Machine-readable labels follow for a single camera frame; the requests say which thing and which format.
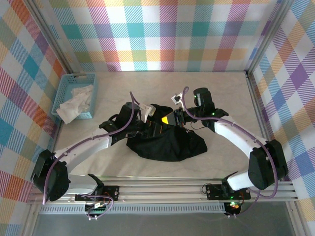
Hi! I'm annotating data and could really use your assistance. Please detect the controller board with orange part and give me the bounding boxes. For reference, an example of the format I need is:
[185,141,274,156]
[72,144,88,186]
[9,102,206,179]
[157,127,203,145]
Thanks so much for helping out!
[225,201,243,214]

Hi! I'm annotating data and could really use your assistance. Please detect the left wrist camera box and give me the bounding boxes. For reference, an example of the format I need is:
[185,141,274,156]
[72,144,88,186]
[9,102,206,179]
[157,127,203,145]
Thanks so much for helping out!
[140,103,156,121]

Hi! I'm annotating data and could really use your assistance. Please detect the aluminium frame leg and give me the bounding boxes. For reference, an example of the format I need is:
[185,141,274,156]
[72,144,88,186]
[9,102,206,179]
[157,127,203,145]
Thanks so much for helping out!
[286,202,306,236]
[22,204,41,236]

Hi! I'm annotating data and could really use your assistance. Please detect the white cloth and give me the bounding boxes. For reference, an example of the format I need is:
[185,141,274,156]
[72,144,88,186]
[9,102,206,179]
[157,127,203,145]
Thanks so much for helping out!
[56,85,94,123]

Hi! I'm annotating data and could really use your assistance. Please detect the blue plastic basket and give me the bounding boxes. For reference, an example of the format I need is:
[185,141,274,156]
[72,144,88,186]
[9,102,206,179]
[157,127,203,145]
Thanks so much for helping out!
[51,73,96,120]

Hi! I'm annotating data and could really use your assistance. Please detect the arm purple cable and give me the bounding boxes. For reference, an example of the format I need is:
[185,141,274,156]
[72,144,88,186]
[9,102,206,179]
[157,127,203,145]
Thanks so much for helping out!
[42,91,142,220]
[181,86,278,218]

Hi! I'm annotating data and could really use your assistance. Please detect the controller board with green terminal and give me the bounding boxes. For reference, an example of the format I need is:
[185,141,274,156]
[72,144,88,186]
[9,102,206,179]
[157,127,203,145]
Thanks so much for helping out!
[85,203,110,217]

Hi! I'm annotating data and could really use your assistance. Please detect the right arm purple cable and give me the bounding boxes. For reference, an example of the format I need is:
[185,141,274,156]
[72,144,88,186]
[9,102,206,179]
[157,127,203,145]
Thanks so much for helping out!
[181,86,278,218]

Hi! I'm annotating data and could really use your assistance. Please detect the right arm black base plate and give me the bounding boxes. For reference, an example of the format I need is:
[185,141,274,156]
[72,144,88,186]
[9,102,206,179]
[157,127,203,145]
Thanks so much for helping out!
[205,184,252,200]

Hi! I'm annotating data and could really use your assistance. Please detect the black printed t-shirt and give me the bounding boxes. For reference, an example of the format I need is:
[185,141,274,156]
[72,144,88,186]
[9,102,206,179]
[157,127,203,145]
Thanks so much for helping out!
[126,103,209,162]

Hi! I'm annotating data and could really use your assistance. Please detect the aluminium mounting rail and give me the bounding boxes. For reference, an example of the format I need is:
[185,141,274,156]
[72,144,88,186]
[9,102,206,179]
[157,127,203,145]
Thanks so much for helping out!
[27,176,300,205]

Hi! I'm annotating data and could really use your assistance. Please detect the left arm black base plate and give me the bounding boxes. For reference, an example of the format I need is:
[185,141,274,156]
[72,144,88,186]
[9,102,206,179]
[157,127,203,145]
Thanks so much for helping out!
[75,185,120,202]

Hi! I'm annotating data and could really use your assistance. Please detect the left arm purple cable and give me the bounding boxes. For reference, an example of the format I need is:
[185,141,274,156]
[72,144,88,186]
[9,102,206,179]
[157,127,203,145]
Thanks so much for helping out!
[42,91,142,220]

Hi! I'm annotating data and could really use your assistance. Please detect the grey slotted cable duct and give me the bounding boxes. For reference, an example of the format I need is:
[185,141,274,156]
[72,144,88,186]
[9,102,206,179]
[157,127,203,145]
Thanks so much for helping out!
[39,206,226,214]

